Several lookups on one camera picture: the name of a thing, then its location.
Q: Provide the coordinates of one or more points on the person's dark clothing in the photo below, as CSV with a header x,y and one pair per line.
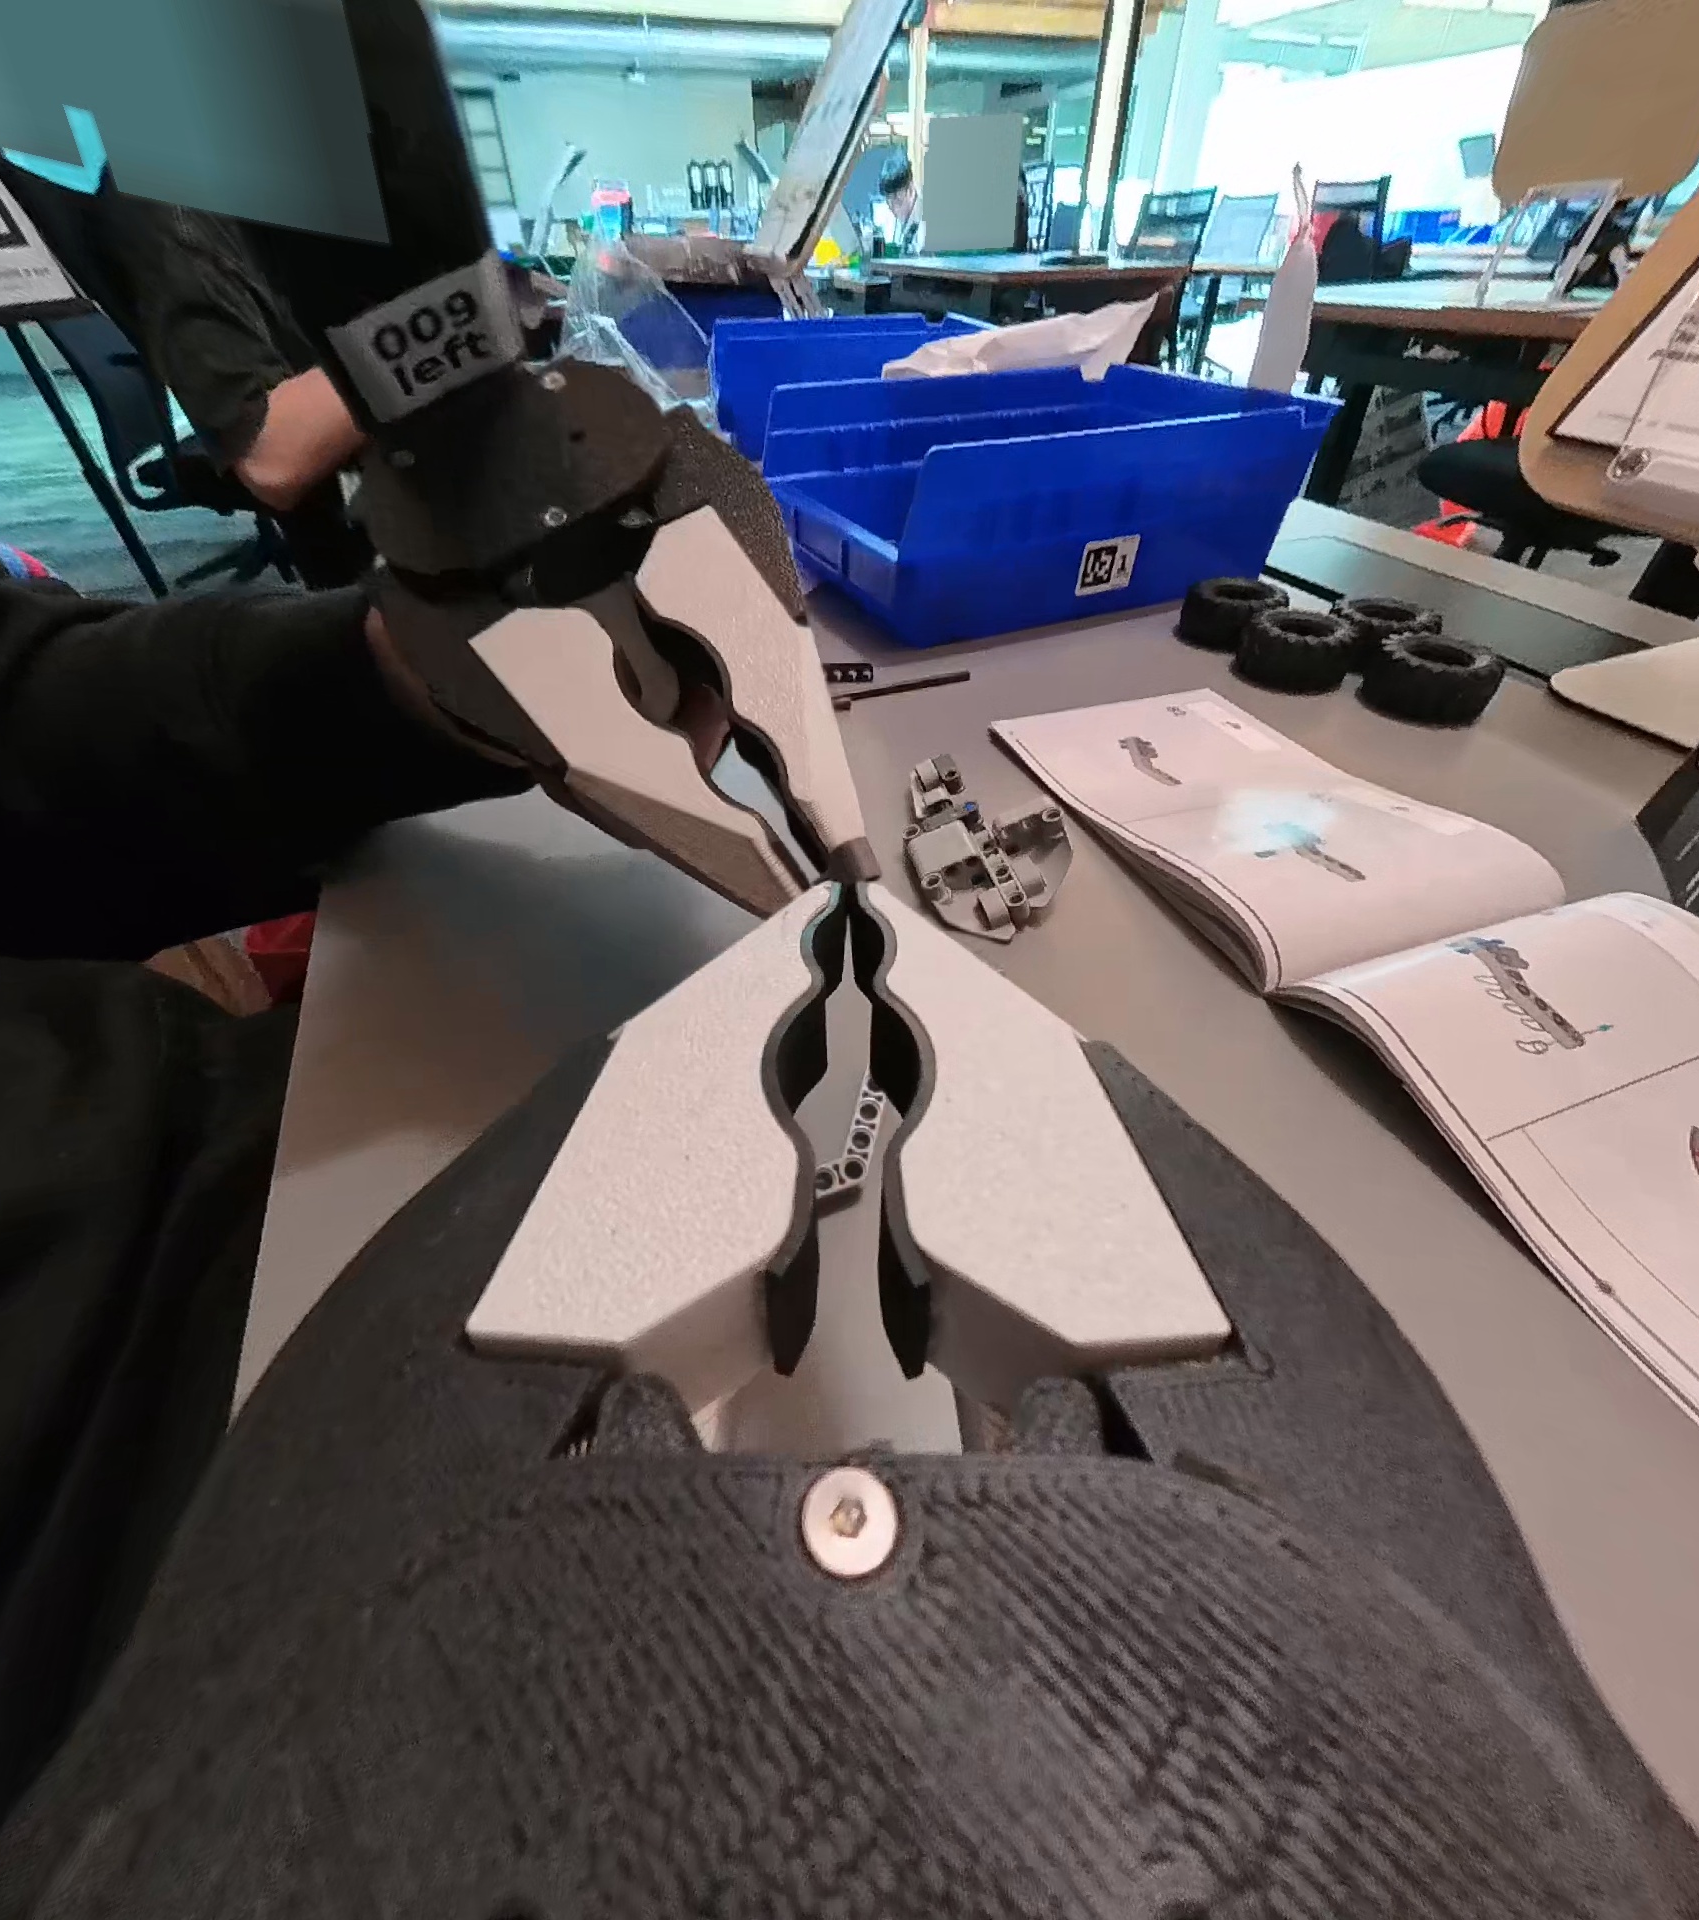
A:
x,y
38,1275

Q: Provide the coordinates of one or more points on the person's left forearm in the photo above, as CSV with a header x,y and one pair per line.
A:
x,y
114,751

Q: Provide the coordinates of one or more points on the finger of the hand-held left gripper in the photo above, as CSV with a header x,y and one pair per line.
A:
x,y
773,661
609,721

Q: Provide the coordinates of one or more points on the white instruction booklet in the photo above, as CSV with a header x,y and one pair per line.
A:
x,y
1389,885

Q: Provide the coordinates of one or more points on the grey angled beam blue pin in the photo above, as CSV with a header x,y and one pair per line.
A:
x,y
855,1141

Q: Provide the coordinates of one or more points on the white crumpled paper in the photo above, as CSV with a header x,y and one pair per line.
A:
x,y
1013,344

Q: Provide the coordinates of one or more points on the clear plastic bag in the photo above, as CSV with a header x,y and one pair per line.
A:
x,y
639,300

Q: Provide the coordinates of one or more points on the blue plastic bin with label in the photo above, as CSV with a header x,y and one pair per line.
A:
x,y
969,541

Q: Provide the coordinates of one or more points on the grey brick assembly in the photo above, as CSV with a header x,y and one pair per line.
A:
x,y
969,870

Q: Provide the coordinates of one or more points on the brown cardboard sheet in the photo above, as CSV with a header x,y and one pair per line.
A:
x,y
1613,90

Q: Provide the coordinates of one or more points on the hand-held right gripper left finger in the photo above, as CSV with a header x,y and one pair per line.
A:
x,y
639,1200

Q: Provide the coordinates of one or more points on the white bottle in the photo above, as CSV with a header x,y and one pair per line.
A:
x,y
1281,314

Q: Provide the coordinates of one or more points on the black toy axle rod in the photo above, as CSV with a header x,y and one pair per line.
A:
x,y
923,683

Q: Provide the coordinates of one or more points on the background wooden table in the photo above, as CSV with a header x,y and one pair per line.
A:
x,y
1389,309

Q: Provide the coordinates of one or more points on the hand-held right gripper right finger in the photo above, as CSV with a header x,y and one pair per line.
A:
x,y
1059,1200

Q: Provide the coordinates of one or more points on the white instruction sign board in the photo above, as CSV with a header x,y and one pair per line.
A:
x,y
1689,375

